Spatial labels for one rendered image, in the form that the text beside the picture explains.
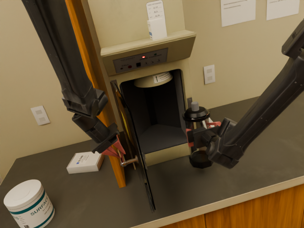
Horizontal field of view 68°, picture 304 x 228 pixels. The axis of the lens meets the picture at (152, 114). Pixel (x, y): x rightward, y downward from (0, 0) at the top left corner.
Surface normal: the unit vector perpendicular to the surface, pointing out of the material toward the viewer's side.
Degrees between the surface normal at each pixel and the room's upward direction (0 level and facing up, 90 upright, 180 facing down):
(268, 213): 90
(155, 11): 90
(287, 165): 0
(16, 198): 0
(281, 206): 90
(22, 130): 90
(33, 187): 0
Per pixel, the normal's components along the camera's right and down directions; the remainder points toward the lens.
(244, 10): 0.19, 0.41
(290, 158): -0.18, -0.88
